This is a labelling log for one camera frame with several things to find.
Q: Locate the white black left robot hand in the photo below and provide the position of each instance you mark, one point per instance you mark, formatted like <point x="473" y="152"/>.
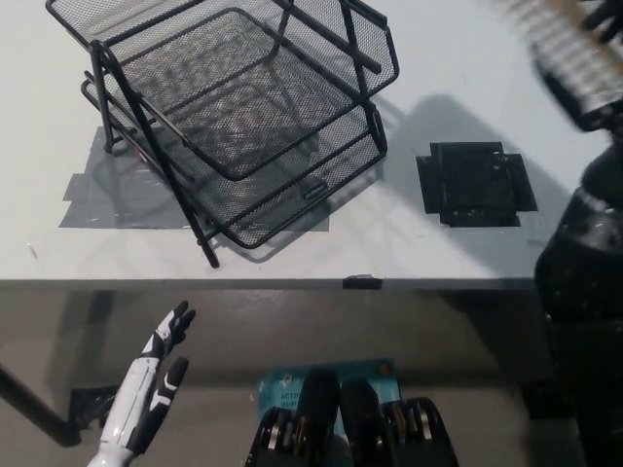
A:
<point x="141" y="399"/>

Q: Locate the black square tape patch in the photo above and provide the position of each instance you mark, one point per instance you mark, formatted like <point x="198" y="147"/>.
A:
<point x="472" y="185"/>

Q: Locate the brown spiral notebook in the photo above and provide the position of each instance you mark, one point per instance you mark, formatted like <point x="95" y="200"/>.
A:
<point x="569" y="58"/>

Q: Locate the black table leg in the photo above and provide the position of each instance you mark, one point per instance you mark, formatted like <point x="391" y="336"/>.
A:
<point x="34" y="408"/>

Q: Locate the grey tape patch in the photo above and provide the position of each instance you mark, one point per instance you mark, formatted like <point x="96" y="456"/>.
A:
<point x="107" y="209"/>

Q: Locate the black mesh file tray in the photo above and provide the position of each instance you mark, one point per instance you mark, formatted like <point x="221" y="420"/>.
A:
<point x="243" y="121"/>

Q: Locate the small black tape strip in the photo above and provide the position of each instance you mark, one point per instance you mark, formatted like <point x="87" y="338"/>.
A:
<point x="362" y="282"/>

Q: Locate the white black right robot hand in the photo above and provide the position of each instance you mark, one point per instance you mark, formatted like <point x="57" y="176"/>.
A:
<point x="606" y="17"/>

